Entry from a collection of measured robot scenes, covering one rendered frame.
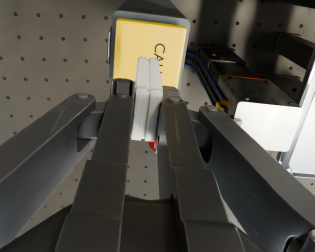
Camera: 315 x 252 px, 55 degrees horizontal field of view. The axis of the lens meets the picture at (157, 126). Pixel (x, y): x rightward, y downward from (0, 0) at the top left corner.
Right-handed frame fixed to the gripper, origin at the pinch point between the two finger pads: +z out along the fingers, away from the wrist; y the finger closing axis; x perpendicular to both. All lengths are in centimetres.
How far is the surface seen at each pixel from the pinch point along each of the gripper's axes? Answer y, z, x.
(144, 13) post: -0.6, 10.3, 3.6
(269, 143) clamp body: 18.6, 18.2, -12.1
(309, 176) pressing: 30.8, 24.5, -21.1
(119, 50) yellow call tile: -2.4, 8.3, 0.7
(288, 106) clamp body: 19.5, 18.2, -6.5
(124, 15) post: -2.3, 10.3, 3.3
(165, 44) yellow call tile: 1.5, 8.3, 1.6
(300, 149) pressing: 27.2, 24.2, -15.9
